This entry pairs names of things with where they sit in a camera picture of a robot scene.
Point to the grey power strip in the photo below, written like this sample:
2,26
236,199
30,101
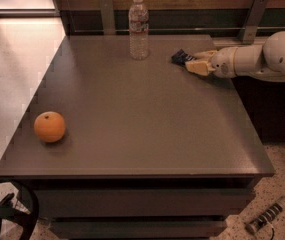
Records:
266,217

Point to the metal rail bracket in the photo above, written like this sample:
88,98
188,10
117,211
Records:
248,32
107,17

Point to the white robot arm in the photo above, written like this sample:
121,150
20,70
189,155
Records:
265,62

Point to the right metal rail bracket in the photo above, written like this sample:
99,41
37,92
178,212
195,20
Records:
248,32

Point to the lower grey drawer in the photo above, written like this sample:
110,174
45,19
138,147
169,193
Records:
137,229

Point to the orange fruit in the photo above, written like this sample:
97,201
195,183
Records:
50,126

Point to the left metal rail bracket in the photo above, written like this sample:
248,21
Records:
107,17

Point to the clear plastic water bottle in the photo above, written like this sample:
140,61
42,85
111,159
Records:
138,30

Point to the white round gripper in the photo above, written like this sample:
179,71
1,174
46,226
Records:
224,62

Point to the grey drawer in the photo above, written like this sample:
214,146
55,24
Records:
137,229
143,202

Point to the dark blue rxbar wrapper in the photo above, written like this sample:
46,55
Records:
181,57

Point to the upper grey drawer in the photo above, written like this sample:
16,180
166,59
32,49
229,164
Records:
143,202

